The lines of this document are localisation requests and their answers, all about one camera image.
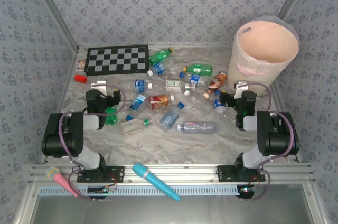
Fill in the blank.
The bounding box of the Pepsi bottle blue label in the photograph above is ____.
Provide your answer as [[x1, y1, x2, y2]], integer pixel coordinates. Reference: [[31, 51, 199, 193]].
[[213, 90, 227, 114]]

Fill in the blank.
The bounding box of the brown drink bottle white cap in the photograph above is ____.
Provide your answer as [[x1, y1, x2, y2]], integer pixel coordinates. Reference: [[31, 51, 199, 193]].
[[202, 72, 228, 99]]

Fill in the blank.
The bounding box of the clear bottle blue-white label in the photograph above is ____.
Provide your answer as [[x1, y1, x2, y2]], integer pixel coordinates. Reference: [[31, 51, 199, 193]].
[[125, 94, 148, 122]]

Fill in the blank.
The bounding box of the clear bottle green cap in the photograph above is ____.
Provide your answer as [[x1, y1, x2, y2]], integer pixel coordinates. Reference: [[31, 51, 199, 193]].
[[120, 118, 155, 136]]

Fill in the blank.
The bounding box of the plain clear white-capped bottle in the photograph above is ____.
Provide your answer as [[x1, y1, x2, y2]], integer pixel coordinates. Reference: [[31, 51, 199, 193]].
[[184, 89, 214, 108]]

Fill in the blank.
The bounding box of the small green yellow-capped bottle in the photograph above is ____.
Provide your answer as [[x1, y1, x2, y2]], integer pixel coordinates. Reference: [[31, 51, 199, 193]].
[[183, 64, 213, 76]]

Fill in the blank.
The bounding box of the large clear bottle purple label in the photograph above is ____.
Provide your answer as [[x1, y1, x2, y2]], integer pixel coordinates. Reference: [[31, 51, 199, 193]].
[[176, 120, 218, 134]]

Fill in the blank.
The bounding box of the clear bottle green-white label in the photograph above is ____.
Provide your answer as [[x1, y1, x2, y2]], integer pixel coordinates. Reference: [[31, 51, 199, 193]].
[[165, 79, 195, 94]]

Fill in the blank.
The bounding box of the blue-tinted bottle blue cap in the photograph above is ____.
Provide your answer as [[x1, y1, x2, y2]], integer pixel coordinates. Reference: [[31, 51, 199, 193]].
[[159, 102, 185, 129]]

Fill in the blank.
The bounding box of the cream round waste bin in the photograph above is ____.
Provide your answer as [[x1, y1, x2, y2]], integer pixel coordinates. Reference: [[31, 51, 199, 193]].
[[227, 16, 301, 97]]

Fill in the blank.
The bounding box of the translucent pink bin liner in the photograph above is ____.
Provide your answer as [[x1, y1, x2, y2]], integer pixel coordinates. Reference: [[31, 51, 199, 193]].
[[234, 15, 301, 77]]

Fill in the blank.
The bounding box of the small green crushed bottle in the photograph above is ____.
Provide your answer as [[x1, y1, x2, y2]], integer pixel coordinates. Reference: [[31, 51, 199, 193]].
[[105, 106, 118, 126]]

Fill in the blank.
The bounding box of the blue-capped blue-label clear bottle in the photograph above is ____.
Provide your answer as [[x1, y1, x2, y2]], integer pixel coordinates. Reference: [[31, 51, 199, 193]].
[[179, 71, 209, 87]]

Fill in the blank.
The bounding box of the black grey checkerboard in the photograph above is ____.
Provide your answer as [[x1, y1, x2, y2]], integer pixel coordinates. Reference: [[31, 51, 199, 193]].
[[84, 45, 150, 77]]

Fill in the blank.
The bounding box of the small picture card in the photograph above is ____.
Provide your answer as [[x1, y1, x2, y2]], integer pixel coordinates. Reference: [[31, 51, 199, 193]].
[[76, 59, 87, 73]]

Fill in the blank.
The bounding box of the amber bottle red label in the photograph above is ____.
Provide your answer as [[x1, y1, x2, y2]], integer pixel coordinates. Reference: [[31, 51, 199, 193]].
[[147, 94, 175, 110]]

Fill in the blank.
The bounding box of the large green Sprite bottle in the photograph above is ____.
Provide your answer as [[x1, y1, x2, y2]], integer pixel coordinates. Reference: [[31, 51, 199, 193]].
[[148, 47, 174, 66]]

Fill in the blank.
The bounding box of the pink toy microphone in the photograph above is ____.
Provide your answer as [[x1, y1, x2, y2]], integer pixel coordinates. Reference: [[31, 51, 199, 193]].
[[45, 167, 80, 198]]

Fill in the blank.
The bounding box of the small circuit board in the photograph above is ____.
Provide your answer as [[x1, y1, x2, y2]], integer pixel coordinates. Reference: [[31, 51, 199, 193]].
[[237, 184, 258, 198], [88, 185, 117, 196]]

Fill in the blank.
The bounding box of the cyan marker pen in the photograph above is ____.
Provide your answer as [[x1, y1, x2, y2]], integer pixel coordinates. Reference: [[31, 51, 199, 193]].
[[132, 162, 181, 201]]

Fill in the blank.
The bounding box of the grey metal lower panel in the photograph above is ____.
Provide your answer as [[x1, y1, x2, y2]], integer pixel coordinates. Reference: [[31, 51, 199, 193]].
[[26, 194, 317, 224]]

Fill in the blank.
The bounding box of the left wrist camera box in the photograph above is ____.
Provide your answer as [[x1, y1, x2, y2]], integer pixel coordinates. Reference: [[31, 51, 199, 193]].
[[91, 80, 108, 94]]

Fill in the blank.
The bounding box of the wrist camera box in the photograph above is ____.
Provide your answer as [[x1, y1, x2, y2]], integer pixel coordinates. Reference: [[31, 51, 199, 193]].
[[233, 81, 250, 98], [91, 80, 108, 94]]

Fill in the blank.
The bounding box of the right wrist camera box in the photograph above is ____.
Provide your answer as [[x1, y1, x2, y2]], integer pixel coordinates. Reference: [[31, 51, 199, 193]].
[[233, 81, 250, 98]]

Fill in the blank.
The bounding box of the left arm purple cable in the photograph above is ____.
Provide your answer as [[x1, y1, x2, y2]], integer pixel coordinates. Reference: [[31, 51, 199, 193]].
[[59, 83, 126, 201]]

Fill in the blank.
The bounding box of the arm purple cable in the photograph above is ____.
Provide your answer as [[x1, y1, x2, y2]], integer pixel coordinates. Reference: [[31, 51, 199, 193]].
[[59, 83, 126, 201], [241, 82, 298, 202]]

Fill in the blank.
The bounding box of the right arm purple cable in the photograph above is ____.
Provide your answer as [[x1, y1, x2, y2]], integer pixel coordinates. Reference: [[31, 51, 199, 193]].
[[241, 82, 298, 202]]

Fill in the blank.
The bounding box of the thin red wire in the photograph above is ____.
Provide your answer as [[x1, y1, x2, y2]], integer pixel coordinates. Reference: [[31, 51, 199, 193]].
[[107, 173, 118, 190], [249, 175, 266, 190]]

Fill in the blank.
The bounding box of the wide aluminium mounting rail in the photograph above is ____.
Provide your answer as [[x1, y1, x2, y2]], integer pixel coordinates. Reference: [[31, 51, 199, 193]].
[[27, 164, 316, 184]]

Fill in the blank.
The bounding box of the slotted grey cable duct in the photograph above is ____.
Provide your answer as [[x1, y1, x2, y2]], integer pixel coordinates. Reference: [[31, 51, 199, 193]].
[[39, 184, 265, 196]]

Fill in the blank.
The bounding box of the aluminium frame leg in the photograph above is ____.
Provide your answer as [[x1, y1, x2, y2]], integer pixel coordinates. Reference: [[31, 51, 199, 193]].
[[302, 183, 330, 224], [13, 184, 39, 224]]

